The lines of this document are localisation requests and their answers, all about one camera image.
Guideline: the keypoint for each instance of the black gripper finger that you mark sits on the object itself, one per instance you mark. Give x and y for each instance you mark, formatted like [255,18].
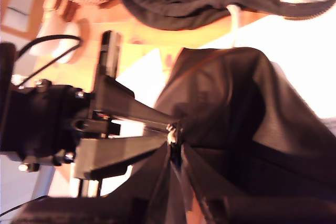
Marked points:
[210,208]
[110,155]
[118,103]
[165,203]

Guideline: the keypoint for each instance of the black zip bag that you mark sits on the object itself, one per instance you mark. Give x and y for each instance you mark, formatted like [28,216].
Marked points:
[223,98]

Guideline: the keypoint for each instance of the white paper with black sticker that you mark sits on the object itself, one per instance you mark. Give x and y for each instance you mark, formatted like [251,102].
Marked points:
[141,77]

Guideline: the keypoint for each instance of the white bottle with cap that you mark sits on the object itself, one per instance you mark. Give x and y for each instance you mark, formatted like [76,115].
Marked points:
[61,48]

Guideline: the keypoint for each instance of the black hoodie with grey lining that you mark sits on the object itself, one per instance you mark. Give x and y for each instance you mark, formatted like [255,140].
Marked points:
[170,3]

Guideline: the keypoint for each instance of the white printed paper sheet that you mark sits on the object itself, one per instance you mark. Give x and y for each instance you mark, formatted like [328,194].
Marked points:
[302,64]

